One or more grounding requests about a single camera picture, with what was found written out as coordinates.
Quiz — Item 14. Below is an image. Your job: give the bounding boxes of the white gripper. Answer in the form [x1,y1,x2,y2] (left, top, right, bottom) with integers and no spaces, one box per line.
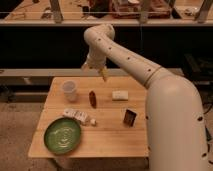
[82,56,108,82]

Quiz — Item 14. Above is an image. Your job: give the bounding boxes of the wooden table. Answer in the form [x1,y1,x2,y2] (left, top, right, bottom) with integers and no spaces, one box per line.
[28,76,148,158]

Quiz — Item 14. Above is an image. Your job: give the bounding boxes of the long wooden shelf bench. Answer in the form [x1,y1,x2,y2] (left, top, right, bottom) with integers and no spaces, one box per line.
[0,67,185,87]

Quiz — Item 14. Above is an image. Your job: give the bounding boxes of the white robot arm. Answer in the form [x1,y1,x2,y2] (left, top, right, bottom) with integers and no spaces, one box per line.
[84,24,210,171]

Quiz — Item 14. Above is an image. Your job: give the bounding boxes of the green round plate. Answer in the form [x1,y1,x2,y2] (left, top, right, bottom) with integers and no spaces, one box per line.
[44,118,81,155]

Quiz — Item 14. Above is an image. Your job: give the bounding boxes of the white sponge block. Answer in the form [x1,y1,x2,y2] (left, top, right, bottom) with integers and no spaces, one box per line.
[112,91,128,101]

